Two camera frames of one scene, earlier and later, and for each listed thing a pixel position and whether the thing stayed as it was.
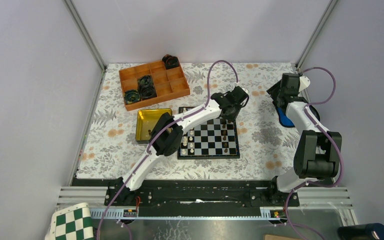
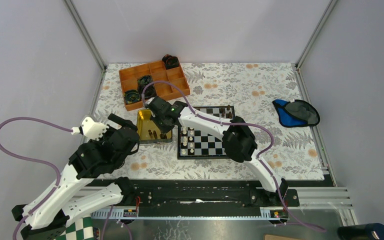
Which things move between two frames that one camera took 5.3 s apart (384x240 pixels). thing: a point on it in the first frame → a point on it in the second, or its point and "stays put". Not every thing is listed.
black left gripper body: (231, 113) → (108, 134)
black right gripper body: (275, 91) → (162, 125)
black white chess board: (217, 138) stays put
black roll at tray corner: (170, 61) stays put
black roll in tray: (146, 87) stays put
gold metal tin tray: (146, 119) stays put
